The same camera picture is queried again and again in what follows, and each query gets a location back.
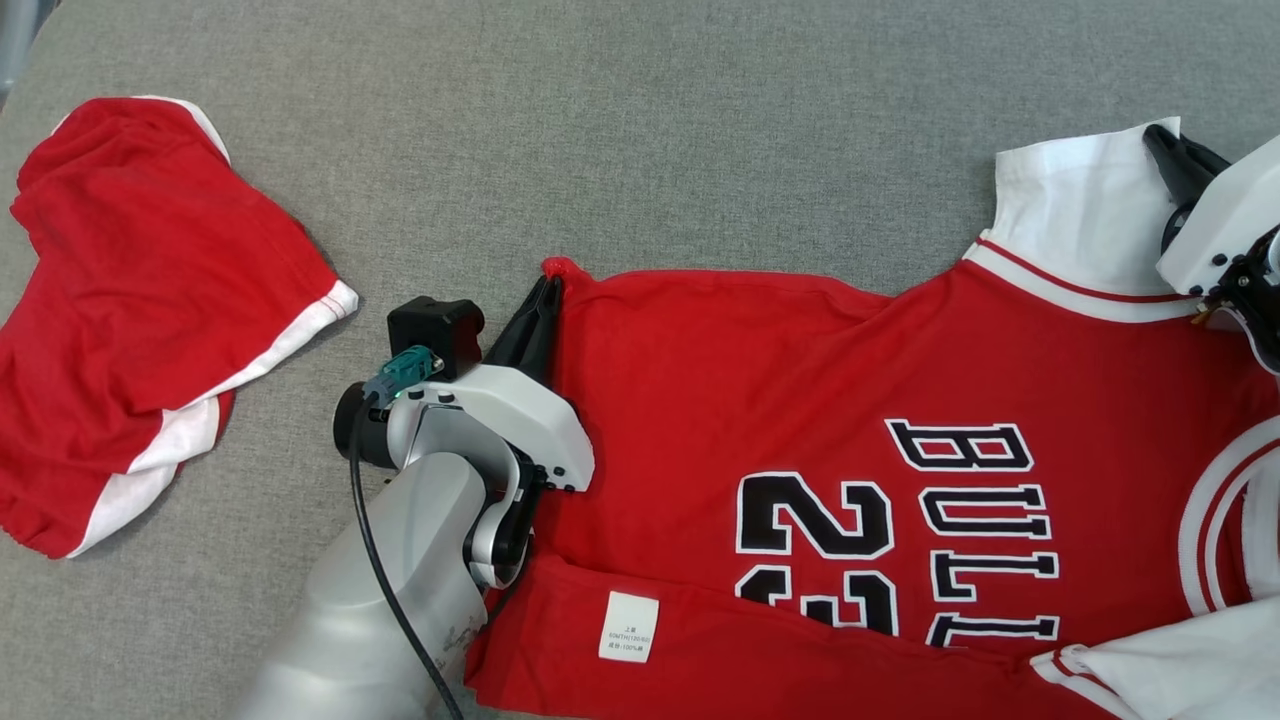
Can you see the red shorts white trim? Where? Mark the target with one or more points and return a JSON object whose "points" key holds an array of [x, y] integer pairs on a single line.
{"points": [[140, 300]]}

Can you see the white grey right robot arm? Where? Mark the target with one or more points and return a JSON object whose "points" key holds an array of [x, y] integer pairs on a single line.
{"points": [[1262, 300]]}

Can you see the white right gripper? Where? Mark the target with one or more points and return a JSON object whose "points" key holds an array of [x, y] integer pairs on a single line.
{"points": [[1235, 215]]}

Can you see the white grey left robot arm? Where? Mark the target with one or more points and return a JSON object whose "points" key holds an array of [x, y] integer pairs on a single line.
{"points": [[400, 560]]}

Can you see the red basketball jersey white sleeves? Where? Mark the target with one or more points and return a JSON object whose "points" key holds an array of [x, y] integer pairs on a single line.
{"points": [[750, 380]]}

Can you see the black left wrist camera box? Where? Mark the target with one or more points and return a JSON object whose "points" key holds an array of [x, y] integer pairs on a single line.
{"points": [[440, 325]]}

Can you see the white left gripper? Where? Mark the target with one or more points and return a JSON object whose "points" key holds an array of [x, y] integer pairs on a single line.
{"points": [[530, 420]]}

